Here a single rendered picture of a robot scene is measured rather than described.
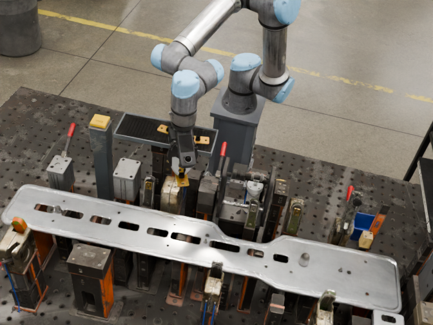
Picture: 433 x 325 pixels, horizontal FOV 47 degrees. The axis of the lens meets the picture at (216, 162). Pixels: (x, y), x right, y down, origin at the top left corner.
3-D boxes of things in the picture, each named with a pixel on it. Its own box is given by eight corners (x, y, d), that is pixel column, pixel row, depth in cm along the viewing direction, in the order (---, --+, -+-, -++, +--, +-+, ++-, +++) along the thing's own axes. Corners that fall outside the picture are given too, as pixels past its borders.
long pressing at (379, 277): (-7, 228, 169) (-8, 225, 168) (24, 182, 185) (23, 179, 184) (402, 316, 159) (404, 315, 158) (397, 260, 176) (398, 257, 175)
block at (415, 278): (386, 347, 182) (416, 305, 162) (384, 318, 191) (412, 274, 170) (394, 349, 182) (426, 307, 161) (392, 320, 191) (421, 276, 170)
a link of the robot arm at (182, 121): (199, 115, 141) (170, 117, 139) (198, 128, 144) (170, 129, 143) (194, 99, 146) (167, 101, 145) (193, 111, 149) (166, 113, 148)
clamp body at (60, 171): (53, 233, 205) (40, 171, 180) (64, 213, 213) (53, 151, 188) (75, 238, 204) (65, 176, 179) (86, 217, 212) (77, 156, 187)
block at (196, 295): (189, 298, 189) (194, 253, 169) (196, 270, 198) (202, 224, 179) (203, 302, 189) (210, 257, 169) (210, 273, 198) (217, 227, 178)
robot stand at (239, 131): (213, 151, 250) (221, 85, 222) (253, 161, 247) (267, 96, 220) (202, 179, 235) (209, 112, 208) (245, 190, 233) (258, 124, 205)
